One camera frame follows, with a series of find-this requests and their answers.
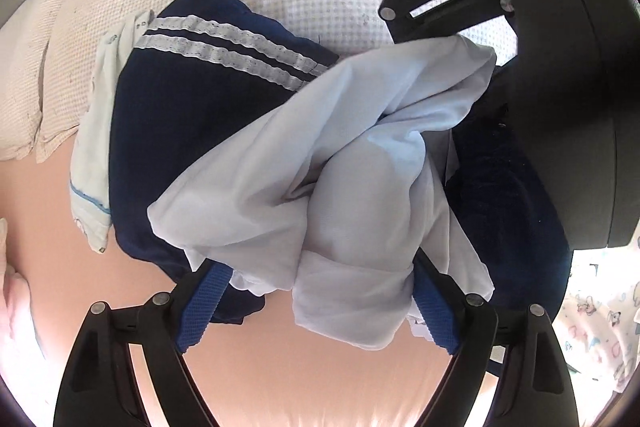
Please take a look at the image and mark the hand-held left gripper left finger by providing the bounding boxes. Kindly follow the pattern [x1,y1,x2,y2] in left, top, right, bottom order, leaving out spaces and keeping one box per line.
[52,259,236,427]

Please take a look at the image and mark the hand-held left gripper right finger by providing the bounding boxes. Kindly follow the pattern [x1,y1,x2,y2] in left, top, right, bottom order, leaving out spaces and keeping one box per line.
[407,247,581,427]

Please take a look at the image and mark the pale blue thin shirt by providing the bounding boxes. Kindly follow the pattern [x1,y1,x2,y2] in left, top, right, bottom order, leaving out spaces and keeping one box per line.
[146,34,498,353]

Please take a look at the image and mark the navy garment with white stripes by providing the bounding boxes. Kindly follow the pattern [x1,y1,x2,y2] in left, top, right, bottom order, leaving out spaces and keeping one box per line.
[107,0,573,325]

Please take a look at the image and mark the white cartoon-print pajama pants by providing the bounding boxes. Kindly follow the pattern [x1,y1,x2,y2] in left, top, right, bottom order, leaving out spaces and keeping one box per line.
[70,9,156,254]

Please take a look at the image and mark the white cartoon printed cloth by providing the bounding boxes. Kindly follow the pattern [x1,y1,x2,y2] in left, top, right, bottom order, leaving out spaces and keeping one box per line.
[557,277,640,383]

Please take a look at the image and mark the bed with pink sheet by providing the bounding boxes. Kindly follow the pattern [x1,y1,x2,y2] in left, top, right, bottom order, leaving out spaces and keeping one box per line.
[0,142,506,427]

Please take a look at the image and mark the pink and blue checked quilt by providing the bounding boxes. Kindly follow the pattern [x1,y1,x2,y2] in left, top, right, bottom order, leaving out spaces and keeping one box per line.
[0,217,46,388]

